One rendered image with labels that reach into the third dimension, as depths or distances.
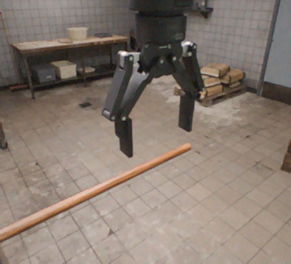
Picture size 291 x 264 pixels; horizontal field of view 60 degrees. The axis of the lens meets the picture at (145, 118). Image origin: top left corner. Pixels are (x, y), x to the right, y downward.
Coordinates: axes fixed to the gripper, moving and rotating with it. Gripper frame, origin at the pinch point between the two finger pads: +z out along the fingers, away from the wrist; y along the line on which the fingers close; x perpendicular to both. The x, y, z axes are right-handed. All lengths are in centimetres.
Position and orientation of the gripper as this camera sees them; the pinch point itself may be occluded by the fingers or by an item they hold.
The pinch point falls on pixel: (158, 134)
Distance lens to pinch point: 45.0
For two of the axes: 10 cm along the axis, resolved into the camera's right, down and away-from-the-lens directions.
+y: 8.0, -2.8, 5.3
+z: 0.0, 8.9, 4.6
